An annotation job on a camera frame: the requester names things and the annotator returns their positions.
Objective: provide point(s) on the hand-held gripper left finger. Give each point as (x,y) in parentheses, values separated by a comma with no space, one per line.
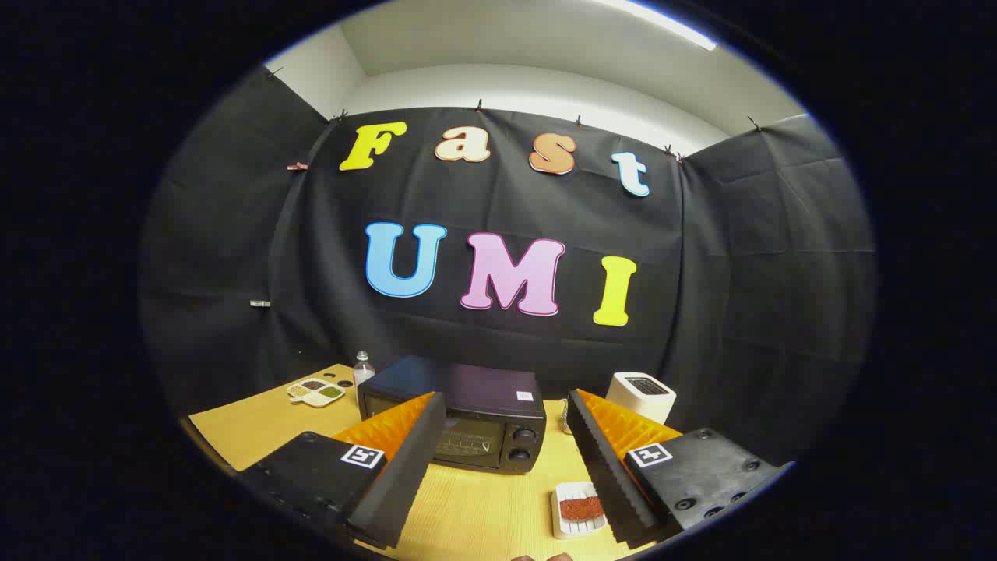
(405,475)

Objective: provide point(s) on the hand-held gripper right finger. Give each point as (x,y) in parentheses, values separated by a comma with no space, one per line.
(604,467)

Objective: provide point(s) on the brown steak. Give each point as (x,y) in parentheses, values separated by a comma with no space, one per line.
(580,508)

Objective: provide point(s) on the black toaster oven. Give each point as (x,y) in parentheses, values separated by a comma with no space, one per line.
(483,389)

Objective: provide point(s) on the white toaster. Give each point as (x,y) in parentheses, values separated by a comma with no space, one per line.
(642,401)

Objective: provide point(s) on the white rectangular dish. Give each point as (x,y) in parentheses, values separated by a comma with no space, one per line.
(567,526)

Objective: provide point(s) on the clear plastic bottle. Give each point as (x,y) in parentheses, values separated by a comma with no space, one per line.
(363,372)

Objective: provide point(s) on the white divided condiment dish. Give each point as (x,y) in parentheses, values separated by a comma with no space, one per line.
(315,392)

